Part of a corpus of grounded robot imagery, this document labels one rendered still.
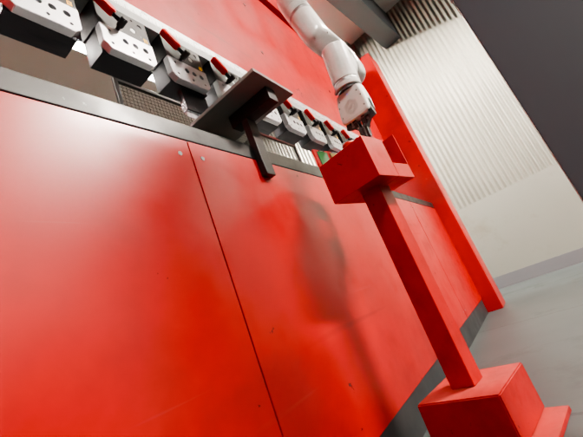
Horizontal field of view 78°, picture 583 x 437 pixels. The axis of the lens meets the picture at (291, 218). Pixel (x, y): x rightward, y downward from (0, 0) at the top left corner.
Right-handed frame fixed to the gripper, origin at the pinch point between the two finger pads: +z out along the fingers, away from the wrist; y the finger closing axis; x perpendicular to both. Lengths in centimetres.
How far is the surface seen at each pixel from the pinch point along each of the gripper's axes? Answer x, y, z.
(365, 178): -15.1, 3.0, 16.6
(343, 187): -15.1, -4.2, 16.0
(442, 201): 181, -52, 4
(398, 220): -6.5, 2.9, 28.9
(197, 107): -34, -32, -24
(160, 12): -39, -31, -57
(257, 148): -32.6, -14.3, 0.2
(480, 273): 181, -47, 62
